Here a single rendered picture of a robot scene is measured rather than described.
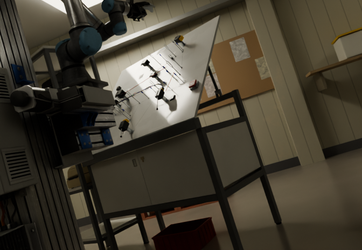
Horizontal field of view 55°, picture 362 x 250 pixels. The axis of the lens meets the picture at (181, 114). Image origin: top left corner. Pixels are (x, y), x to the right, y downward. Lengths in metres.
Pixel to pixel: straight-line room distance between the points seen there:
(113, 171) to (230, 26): 3.06
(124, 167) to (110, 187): 0.25
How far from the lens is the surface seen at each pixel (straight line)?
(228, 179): 2.17
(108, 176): 2.72
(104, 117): 1.76
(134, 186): 2.53
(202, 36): 2.69
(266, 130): 4.87
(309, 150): 4.78
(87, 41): 1.66
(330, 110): 4.95
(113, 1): 1.95
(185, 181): 2.21
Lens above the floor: 0.74
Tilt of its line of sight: 5 degrees up
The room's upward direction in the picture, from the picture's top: 18 degrees counter-clockwise
